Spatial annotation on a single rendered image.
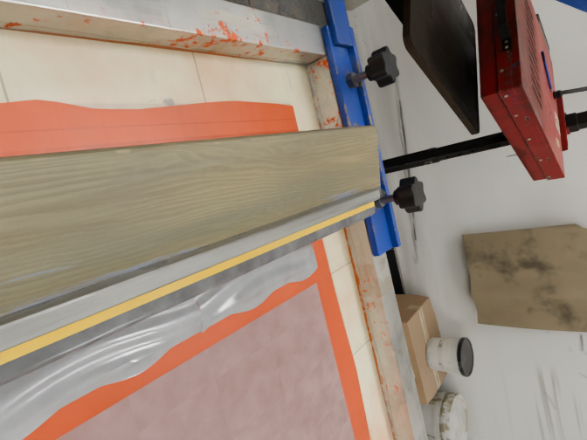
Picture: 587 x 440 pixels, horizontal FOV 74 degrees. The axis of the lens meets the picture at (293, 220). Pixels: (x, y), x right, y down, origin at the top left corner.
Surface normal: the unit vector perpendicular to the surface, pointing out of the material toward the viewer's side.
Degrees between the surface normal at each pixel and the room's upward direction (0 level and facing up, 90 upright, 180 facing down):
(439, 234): 90
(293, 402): 0
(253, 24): 0
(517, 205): 90
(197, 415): 0
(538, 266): 88
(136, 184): 9
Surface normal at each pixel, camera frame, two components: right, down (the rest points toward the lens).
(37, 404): 0.66, -0.27
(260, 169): 0.77, 0.04
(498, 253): -0.64, 0.14
